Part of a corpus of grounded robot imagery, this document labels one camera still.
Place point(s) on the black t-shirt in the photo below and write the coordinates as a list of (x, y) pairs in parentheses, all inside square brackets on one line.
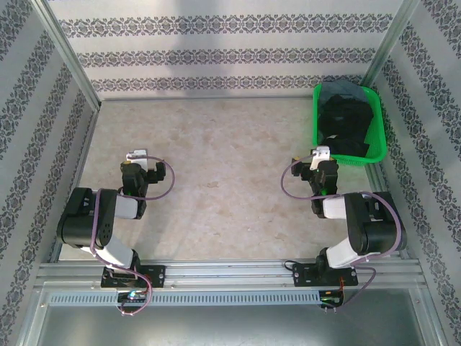
[(342, 119)]

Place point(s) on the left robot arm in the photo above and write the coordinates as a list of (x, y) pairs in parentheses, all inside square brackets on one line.
[(108, 230)]

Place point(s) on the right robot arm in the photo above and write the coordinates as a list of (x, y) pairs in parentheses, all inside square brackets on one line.
[(360, 234)]

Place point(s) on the green plastic basket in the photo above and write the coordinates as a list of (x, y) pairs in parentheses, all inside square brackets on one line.
[(376, 126)]

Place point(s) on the grey t-shirt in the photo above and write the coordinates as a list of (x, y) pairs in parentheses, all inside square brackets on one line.
[(342, 88)]

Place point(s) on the metal sheet tray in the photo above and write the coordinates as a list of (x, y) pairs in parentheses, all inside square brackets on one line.
[(230, 326)]

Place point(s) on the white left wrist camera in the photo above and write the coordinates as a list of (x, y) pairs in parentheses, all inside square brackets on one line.
[(137, 155)]

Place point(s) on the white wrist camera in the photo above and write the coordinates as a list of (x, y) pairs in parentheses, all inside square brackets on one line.
[(137, 155), (320, 154)]

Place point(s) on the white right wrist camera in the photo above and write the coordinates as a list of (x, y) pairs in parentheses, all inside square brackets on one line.
[(320, 154)]

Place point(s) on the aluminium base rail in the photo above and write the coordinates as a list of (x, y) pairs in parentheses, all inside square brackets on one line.
[(230, 272)]

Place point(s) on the aluminium frame post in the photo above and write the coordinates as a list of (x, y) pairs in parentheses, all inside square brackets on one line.
[(389, 39), (68, 54)]

